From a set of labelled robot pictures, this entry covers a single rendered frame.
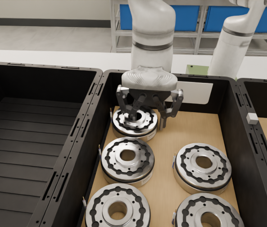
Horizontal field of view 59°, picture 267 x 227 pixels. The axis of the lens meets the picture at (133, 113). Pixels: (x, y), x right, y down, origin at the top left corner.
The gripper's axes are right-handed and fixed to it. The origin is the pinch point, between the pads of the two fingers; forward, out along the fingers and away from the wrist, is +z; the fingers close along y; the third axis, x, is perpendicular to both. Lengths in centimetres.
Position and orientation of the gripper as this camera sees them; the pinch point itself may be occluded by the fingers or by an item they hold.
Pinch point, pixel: (147, 122)
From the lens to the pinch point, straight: 53.3
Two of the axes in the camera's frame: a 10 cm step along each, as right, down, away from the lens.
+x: -1.2, 6.6, -7.4
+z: 0.0, 7.5, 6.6
